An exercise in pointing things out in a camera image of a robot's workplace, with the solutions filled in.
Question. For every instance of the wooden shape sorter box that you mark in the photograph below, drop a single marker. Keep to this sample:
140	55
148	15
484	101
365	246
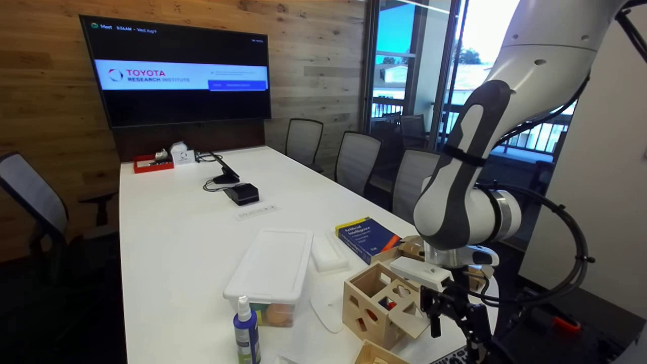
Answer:
404	325

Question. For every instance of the blue label spray bottle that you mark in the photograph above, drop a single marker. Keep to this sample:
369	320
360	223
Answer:
247	336

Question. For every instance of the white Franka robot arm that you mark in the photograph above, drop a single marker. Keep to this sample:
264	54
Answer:
458	202

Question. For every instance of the black box device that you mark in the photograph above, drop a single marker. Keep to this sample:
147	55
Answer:
242	195

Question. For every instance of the black keypad remote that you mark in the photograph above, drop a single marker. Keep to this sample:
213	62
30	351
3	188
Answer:
456	356

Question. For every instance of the grey mesh office chair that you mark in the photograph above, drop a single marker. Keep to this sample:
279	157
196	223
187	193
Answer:
33	195
303	143
413	178
357	163

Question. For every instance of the red tray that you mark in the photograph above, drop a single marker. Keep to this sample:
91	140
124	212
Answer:
148	166

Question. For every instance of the white flat plastic piece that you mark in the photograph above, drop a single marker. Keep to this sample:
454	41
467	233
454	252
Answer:
330	311

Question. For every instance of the metal balcony railing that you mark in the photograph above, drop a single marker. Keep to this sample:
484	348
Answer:
538	138

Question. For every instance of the clear bin with white lid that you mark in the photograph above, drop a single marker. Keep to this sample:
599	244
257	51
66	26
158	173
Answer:
269	266

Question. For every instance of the wall mounted TV screen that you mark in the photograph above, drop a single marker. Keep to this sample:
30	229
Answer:
175	101

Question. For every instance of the taped cardboard box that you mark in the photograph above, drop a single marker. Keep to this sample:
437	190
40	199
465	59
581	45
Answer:
406	248

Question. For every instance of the blue book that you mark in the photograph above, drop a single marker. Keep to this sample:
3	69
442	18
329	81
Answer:
367	240

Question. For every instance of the red block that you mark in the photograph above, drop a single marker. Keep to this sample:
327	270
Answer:
388	304

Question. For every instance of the small wooden tray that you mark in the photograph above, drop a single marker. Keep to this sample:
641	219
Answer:
377	354

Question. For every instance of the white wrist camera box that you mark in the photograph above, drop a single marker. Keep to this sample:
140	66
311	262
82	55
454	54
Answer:
422	273

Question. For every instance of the white tissue box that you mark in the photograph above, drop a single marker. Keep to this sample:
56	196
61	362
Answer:
183	157

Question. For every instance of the black mount with orange clamps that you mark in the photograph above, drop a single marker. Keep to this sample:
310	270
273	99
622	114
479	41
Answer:
578	336

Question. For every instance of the white foam block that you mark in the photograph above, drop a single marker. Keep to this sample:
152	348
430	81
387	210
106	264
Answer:
329	255

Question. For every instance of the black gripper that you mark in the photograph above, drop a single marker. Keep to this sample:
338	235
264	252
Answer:
459	306

